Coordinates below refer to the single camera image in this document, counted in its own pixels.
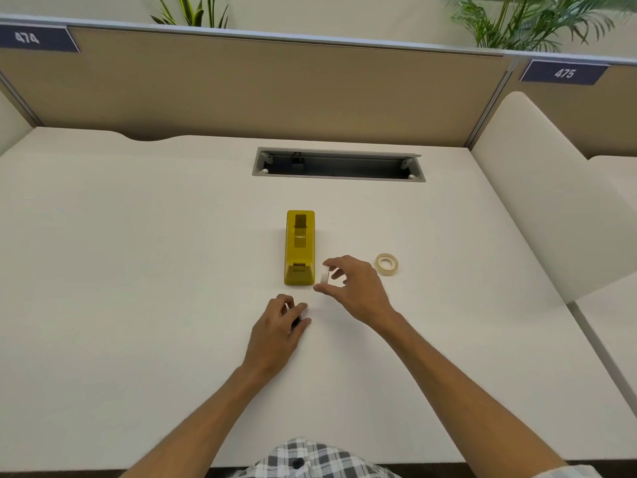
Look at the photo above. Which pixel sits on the person's right middle finger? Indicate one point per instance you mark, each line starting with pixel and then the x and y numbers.
pixel 339 273

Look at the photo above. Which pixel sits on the plaid shirt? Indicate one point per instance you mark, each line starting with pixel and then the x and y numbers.
pixel 313 460

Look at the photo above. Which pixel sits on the clear tape roll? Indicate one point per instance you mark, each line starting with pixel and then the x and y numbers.
pixel 386 264

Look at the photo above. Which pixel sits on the person's right hand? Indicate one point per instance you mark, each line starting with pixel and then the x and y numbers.
pixel 361 293

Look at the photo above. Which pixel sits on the dark blue number label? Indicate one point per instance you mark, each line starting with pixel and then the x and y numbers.
pixel 563 73
pixel 35 38

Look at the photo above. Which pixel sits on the person's left thumb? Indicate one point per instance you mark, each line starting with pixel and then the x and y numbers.
pixel 301 328

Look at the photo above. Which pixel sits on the person's right thumb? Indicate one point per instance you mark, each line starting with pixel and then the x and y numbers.
pixel 327 290

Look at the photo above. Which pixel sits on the small white side divider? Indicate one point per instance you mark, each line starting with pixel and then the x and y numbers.
pixel 11 124

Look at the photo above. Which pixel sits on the narrow beige desk partition panel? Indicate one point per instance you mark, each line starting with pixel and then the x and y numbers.
pixel 597 114

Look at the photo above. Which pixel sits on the large white side divider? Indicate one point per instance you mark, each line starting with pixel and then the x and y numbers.
pixel 547 194

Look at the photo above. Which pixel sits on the green broad-leaf plant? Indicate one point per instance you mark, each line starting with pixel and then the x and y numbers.
pixel 191 12

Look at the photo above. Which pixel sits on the person's left forearm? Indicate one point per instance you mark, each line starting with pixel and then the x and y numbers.
pixel 199 428

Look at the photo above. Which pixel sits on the person's left middle finger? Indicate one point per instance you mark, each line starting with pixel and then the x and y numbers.
pixel 284 299

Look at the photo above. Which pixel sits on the person's left hand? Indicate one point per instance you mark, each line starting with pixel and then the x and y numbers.
pixel 271 338

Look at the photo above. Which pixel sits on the person's right forearm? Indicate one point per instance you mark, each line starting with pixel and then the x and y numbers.
pixel 463 398

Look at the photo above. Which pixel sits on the yellow tape dispenser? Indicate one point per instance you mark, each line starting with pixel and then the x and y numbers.
pixel 299 243

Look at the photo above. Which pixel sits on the white shirt sleeve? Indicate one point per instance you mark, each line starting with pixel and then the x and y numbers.
pixel 567 472

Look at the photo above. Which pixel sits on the green palm plant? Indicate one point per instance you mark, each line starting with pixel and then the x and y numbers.
pixel 532 19

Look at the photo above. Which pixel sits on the wide beige desk partition panel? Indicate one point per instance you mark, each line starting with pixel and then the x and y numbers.
pixel 259 89

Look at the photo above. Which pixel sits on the black dispenser spindle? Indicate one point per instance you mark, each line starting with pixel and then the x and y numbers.
pixel 296 322

